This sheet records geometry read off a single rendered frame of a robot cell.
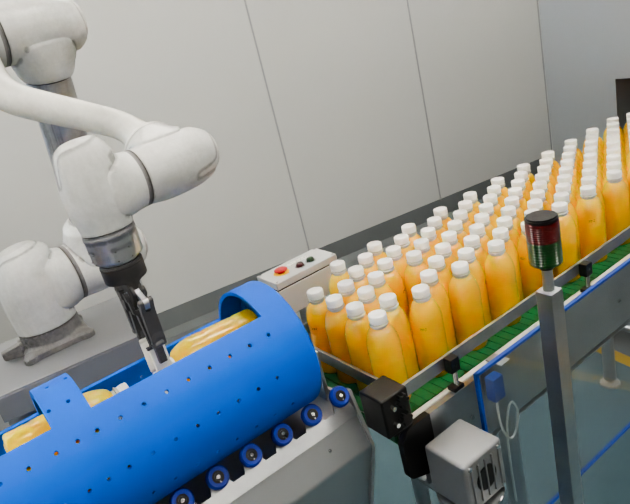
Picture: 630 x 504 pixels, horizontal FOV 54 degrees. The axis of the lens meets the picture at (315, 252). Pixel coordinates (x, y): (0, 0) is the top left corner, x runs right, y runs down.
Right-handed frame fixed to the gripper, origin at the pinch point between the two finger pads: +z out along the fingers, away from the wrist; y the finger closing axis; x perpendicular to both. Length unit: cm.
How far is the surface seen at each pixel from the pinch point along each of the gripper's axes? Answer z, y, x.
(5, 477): 1.1, 9.7, -29.7
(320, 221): 87, -245, 199
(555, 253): 1, 38, 67
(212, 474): 22.3, 9.1, -0.4
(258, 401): 11.1, 13.1, 11.1
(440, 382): 30, 17, 52
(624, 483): 120, 11, 129
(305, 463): 31.1, 11.4, 17.3
